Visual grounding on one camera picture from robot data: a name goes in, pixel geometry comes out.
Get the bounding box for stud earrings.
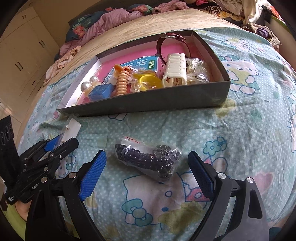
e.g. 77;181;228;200
59;118;82;145

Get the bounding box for dark bead bracelet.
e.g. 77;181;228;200
114;136;183;182

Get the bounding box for blue small jewelry box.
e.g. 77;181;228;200
88;84;114;101

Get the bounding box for yellow bangles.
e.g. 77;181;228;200
130;70;164;93

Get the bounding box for white pink hair claw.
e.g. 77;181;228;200
162;53;187;87

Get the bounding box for gold jewelry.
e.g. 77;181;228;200
186;58;210;85

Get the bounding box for red ball earrings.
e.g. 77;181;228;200
102;68;117;85

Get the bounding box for green sleeve left forearm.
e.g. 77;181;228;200
4;205;26;240

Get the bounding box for person's left hand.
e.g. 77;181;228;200
15;201;31;221

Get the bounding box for Hello Kitty blue bedsheet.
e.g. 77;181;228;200
17;26;296;241

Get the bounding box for light pink cloth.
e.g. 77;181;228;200
43;46;81;87

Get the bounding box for pink Chinese book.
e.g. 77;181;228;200
75;44;193;105

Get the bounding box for cream wardrobe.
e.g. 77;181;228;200
0;5;61;123

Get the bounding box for dark cardboard box tray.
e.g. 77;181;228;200
57;30;231;116

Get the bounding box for floral dark pillow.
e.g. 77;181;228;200
65;4;152;43

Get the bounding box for pink blanket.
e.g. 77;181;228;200
59;9;144;57

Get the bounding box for beige bed cover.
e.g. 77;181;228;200
43;9;240;86

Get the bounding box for floral bag with clothes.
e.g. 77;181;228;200
241;23;281;52

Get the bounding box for pile of clothes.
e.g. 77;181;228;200
185;0;244;21

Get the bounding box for cream curtain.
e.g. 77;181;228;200
242;0;270;25

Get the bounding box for pink fuzzy garment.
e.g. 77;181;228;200
152;0;189;14

